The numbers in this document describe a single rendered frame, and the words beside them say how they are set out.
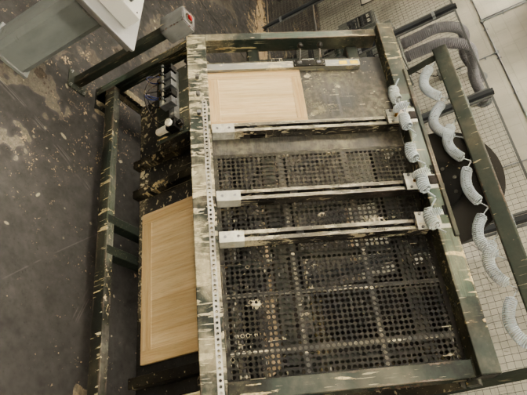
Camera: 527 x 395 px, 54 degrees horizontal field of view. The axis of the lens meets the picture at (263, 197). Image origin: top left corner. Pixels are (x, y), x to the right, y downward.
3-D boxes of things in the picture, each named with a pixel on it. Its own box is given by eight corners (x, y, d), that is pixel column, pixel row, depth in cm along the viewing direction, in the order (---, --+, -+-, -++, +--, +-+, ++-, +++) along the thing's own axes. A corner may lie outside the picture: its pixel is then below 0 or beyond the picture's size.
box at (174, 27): (158, 19, 314) (182, 5, 306) (171, 31, 323) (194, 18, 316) (158, 32, 308) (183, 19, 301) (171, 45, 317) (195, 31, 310)
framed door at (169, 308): (144, 216, 320) (142, 215, 318) (218, 186, 298) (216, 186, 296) (143, 366, 275) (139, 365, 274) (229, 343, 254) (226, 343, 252)
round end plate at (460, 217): (361, 154, 357) (480, 110, 326) (365, 158, 362) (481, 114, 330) (387, 262, 318) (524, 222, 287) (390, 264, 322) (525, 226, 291)
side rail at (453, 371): (227, 386, 232) (227, 382, 223) (461, 364, 243) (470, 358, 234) (228, 405, 228) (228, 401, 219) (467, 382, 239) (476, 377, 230)
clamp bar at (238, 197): (216, 194, 275) (214, 170, 254) (430, 181, 286) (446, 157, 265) (216, 211, 270) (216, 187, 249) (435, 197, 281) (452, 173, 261)
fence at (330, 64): (207, 68, 319) (206, 63, 316) (357, 63, 329) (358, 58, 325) (207, 74, 317) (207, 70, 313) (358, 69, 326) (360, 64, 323)
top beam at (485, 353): (372, 34, 342) (376, 22, 334) (387, 34, 343) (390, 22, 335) (472, 379, 234) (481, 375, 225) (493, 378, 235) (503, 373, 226)
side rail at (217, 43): (205, 47, 337) (205, 34, 327) (370, 41, 348) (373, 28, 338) (205, 53, 334) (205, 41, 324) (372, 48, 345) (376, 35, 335)
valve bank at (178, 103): (141, 67, 313) (172, 49, 303) (157, 80, 324) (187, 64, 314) (140, 133, 288) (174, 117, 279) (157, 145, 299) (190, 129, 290)
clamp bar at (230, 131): (212, 128, 296) (210, 101, 276) (412, 119, 308) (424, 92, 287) (212, 143, 291) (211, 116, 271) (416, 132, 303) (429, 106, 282)
